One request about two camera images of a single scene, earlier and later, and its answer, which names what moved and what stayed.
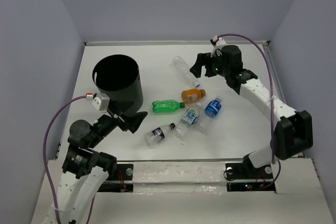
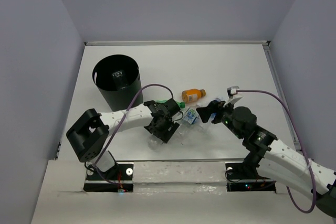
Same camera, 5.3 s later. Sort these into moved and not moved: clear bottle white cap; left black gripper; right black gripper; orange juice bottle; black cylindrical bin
Moved: left black gripper; clear bottle white cap; right black gripper
Not moved: black cylindrical bin; orange juice bottle
